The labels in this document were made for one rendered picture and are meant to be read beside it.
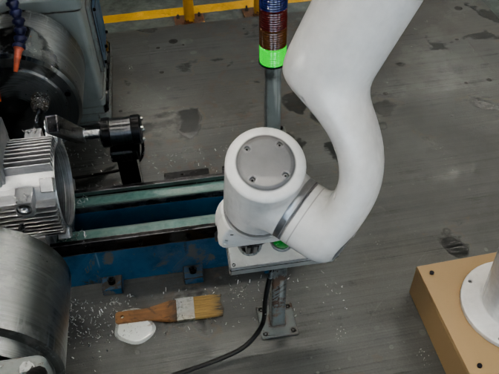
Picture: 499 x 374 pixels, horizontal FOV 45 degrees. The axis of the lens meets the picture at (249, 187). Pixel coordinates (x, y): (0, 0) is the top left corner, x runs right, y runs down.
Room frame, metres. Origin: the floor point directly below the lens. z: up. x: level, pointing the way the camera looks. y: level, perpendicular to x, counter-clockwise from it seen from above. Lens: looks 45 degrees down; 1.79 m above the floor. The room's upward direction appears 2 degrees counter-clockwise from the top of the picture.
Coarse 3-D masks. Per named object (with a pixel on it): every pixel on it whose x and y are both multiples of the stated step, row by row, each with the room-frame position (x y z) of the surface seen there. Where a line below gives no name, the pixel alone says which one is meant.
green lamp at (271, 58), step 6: (282, 48) 1.12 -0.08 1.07; (264, 54) 1.11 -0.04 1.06; (270, 54) 1.11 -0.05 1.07; (276, 54) 1.11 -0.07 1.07; (282, 54) 1.12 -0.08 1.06; (264, 60) 1.11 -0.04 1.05; (270, 60) 1.11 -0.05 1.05; (276, 60) 1.11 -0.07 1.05; (282, 60) 1.12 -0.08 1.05; (270, 66) 1.11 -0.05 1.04; (276, 66) 1.11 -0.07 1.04
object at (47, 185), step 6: (54, 138) 0.83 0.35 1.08; (42, 180) 0.72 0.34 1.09; (48, 180) 0.72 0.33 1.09; (54, 180) 0.73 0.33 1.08; (42, 186) 0.71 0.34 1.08; (48, 186) 0.71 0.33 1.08; (54, 186) 0.72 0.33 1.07; (42, 192) 0.70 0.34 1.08; (48, 192) 0.71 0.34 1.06; (60, 234) 0.71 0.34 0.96; (66, 234) 0.71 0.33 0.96; (72, 234) 0.72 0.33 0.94
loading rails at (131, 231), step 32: (96, 192) 0.85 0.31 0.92; (128, 192) 0.85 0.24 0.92; (160, 192) 0.85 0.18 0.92; (192, 192) 0.85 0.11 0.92; (96, 224) 0.81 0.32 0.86; (128, 224) 0.82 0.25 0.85; (160, 224) 0.76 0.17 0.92; (192, 224) 0.76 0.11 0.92; (64, 256) 0.71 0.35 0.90; (96, 256) 0.71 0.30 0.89; (128, 256) 0.72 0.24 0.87; (160, 256) 0.73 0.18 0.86; (192, 256) 0.74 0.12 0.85; (224, 256) 0.75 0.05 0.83
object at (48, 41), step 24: (0, 24) 1.09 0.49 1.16; (24, 24) 1.10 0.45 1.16; (48, 24) 1.13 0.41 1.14; (0, 48) 1.00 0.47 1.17; (48, 48) 1.04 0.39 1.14; (72, 48) 1.11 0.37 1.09; (0, 72) 0.97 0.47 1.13; (24, 72) 0.98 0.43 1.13; (48, 72) 0.99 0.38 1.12; (72, 72) 1.03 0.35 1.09; (24, 96) 0.98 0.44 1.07; (48, 96) 0.98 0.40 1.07; (72, 96) 0.99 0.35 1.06; (24, 120) 0.97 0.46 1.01; (72, 120) 0.99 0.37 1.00
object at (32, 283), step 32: (0, 256) 0.51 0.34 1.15; (32, 256) 0.53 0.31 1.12; (0, 288) 0.46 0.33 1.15; (32, 288) 0.48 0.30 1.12; (64, 288) 0.52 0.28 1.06; (0, 320) 0.41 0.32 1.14; (32, 320) 0.43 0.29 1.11; (64, 320) 0.47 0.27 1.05; (0, 352) 0.38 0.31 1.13; (32, 352) 0.40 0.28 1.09; (64, 352) 0.43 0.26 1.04
